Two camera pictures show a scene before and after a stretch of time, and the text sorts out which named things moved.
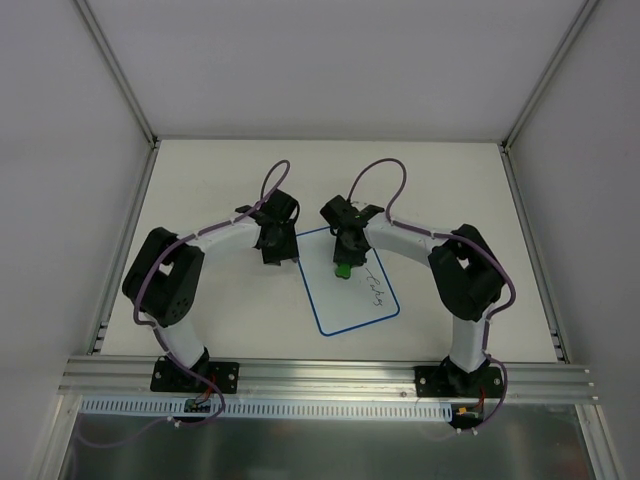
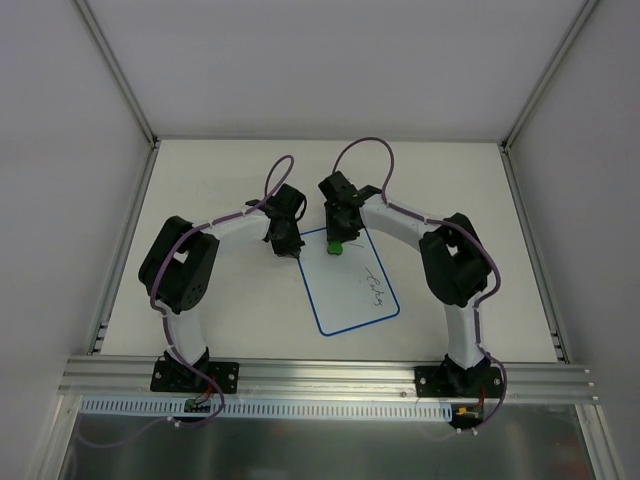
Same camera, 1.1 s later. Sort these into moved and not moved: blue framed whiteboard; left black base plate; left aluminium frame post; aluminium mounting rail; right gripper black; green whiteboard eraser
Moved: right gripper black; green whiteboard eraser
Not moved: left aluminium frame post; aluminium mounting rail; blue framed whiteboard; left black base plate
